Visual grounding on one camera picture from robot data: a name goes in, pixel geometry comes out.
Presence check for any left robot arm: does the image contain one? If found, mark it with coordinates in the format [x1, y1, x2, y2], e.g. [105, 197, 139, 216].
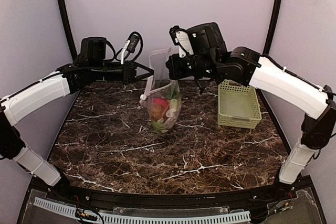
[1, 31, 154, 187]

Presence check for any right black corner post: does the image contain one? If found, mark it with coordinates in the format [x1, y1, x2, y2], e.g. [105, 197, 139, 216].
[263, 0, 282, 54]

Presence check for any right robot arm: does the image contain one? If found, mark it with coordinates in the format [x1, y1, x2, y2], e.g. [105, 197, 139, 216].
[166, 22, 335, 185]

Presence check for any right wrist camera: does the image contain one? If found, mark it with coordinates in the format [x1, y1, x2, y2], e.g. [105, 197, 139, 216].
[169, 25, 194, 58]

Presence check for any green plastic basket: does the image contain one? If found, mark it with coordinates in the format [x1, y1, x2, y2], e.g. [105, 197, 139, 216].
[217, 80, 262, 129]

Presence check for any brown potato toy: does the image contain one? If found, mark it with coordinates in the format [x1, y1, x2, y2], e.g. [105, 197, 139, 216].
[149, 103, 165, 121]

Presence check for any white garlic toy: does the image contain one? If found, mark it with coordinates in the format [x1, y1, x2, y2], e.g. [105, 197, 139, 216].
[160, 109, 178, 129]

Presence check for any green apple toy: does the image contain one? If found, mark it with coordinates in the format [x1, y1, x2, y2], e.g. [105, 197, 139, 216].
[151, 121, 168, 134]

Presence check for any clear zip top bag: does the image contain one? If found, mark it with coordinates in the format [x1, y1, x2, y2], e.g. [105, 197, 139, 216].
[139, 48, 182, 121]

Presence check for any black front table rail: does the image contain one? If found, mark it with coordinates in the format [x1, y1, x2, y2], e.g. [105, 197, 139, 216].
[51, 179, 297, 212]

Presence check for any red pepper toy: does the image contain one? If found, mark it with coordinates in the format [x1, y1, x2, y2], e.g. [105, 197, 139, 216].
[153, 98, 170, 108]

